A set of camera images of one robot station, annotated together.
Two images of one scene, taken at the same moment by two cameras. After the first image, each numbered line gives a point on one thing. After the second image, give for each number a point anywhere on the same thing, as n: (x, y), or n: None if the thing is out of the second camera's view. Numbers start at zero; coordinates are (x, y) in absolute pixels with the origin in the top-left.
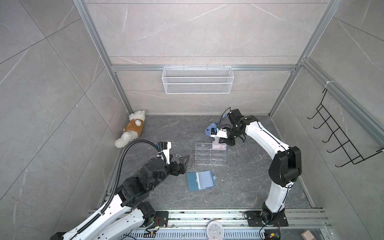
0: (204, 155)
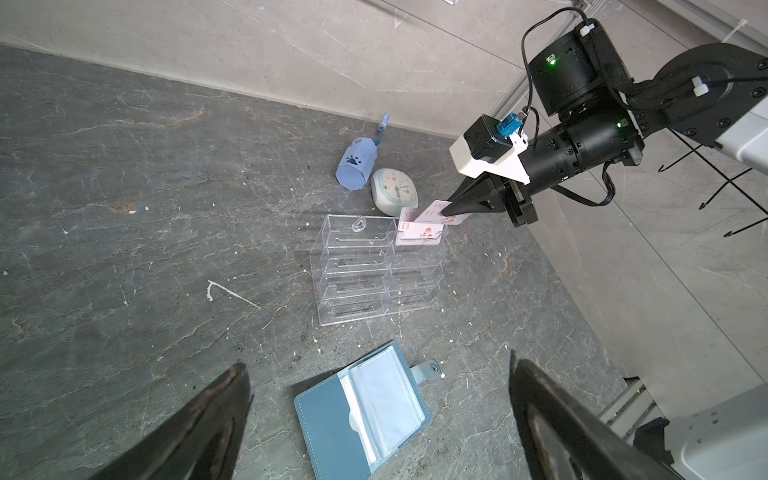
0: (360, 273)
